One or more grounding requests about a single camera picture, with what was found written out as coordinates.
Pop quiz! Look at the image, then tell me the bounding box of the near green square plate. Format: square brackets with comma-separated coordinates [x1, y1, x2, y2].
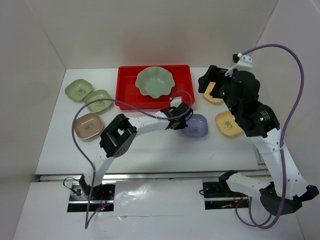
[84, 89, 113, 114]

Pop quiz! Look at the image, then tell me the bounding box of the purple square plate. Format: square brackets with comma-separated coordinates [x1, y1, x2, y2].
[181, 114, 209, 138]

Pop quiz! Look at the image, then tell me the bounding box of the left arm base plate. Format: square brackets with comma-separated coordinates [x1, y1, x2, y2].
[67, 182, 116, 213]

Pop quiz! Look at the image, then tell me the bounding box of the brown square plate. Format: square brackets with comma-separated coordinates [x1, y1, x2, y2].
[74, 113, 104, 140]

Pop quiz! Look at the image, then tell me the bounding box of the far green square plate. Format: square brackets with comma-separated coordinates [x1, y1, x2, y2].
[64, 79, 93, 102]

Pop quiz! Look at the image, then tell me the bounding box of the large green scalloped bowl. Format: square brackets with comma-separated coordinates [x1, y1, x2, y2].
[135, 66, 176, 99]

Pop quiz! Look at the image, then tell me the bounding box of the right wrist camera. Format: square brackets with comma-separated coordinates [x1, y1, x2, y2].
[224, 53, 253, 77]

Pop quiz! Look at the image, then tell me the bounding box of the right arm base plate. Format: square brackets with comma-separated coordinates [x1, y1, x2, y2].
[199, 182, 249, 210]

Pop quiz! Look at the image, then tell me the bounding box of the green square plate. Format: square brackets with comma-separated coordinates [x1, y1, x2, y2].
[64, 79, 93, 102]
[84, 89, 113, 114]

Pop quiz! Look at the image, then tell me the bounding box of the yellow square plate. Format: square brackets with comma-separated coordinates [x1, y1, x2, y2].
[215, 111, 244, 137]
[201, 81, 225, 105]

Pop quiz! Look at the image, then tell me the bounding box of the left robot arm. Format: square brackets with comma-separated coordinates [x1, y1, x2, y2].
[79, 102, 193, 200]

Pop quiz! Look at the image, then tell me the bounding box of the red plastic bin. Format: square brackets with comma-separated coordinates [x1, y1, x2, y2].
[115, 65, 195, 110]

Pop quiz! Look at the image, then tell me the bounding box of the front aluminium rail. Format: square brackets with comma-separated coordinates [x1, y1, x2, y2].
[39, 166, 271, 182]

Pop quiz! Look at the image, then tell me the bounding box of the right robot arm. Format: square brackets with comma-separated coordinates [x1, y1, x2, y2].
[198, 65, 319, 216]

